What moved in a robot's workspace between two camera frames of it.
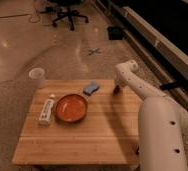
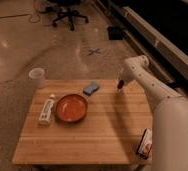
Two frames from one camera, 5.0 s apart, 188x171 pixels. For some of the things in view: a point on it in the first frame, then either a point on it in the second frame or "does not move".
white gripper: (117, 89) to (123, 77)
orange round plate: (71, 108) does not move
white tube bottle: (46, 113) does not move
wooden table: (79, 122) does not move
